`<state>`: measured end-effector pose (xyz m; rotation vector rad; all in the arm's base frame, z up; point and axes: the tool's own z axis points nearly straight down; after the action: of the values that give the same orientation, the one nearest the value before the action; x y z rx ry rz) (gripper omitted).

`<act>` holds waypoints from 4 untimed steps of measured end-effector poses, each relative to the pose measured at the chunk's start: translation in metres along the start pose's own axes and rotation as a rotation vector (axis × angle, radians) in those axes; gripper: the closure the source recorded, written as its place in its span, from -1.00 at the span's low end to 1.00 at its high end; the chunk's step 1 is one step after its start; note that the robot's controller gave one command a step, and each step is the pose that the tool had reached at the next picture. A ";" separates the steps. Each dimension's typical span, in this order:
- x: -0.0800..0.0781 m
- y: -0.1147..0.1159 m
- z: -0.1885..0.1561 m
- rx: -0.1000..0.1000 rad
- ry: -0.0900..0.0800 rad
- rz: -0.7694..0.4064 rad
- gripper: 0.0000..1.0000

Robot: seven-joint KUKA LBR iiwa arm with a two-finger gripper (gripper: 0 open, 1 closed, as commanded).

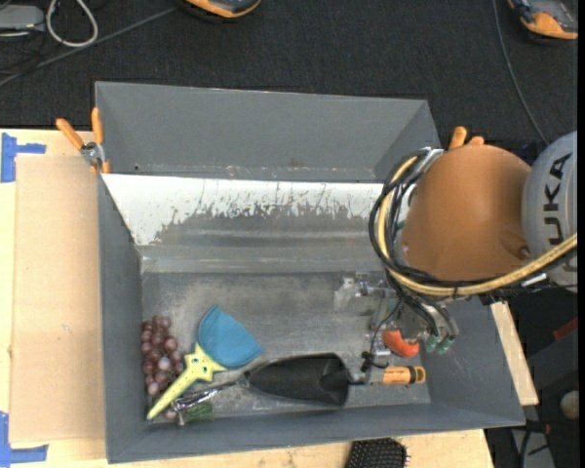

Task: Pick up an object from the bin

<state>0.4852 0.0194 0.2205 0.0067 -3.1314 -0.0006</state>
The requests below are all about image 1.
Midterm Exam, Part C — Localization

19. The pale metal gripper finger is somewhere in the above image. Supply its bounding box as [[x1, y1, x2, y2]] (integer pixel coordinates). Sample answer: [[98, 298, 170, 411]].
[[332, 289, 387, 317], [341, 271, 396, 297]]

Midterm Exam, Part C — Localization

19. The orange-red curved toy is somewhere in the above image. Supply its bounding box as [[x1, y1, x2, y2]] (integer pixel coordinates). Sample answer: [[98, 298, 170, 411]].
[[381, 328, 421, 360]]

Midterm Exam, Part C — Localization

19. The black hairbrush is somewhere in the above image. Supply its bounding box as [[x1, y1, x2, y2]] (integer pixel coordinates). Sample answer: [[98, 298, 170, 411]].
[[344, 437, 411, 468]]

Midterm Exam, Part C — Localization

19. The grey metal bin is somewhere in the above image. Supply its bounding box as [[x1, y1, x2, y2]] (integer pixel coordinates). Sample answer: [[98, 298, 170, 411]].
[[93, 80, 527, 465]]

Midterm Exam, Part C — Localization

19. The purple toy grape bunch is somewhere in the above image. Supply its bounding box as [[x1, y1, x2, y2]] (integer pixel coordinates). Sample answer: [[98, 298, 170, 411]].
[[139, 313, 186, 400]]

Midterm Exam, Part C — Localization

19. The brown cardboard board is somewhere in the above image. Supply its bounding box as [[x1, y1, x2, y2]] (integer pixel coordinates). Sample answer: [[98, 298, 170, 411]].
[[8, 153, 109, 446]]

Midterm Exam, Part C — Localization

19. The black trowel with orange handle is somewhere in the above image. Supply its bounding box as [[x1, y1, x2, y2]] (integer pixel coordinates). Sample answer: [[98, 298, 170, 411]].
[[243, 352, 427, 408]]

